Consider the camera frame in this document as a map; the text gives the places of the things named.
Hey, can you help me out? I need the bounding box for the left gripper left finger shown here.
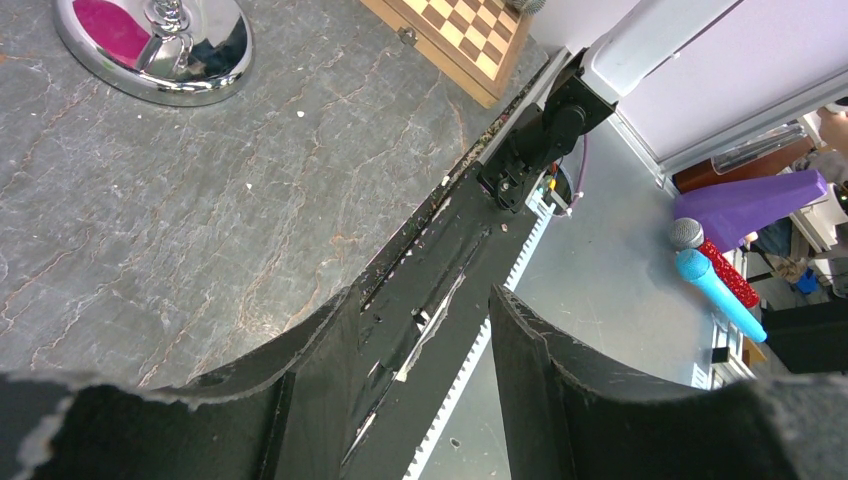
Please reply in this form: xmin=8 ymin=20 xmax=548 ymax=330
xmin=1 ymin=287 xmax=360 ymax=479

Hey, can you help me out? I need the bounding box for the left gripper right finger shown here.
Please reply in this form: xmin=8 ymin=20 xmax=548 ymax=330
xmin=489 ymin=286 xmax=847 ymax=479

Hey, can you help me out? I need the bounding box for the chrome wine glass rack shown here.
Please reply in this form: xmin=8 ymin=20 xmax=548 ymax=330
xmin=52 ymin=0 xmax=254 ymax=107

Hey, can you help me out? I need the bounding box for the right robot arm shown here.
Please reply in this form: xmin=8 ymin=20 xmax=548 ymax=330
xmin=478 ymin=1 xmax=736 ymax=212

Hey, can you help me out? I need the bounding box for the teal ball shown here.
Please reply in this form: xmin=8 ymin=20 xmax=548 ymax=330
xmin=675 ymin=249 xmax=767 ymax=343

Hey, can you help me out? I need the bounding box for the grey microphone head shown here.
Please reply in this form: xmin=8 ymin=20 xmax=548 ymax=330
xmin=667 ymin=217 xmax=762 ymax=310

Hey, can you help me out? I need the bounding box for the purple wedge object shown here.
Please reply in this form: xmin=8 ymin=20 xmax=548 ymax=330
xmin=674 ymin=170 xmax=828 ymax=253

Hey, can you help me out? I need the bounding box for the wooden chessboard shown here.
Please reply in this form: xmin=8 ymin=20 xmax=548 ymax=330
xmin=362 ymin=0 xmax=532 ymax=108

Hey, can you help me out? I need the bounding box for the black bar on chessboard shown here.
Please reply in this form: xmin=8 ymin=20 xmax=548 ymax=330
xmin=506 ymin=0 xmax=546 ymax=16

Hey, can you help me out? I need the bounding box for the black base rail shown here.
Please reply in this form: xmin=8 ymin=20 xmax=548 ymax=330
xmin=341 ymin=51 xmax=571 ymax=479

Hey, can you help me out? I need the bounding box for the white slotted cable duct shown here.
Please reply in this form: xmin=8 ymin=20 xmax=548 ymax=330
xmin=403 ymin=192 xmax=553 ymax=479

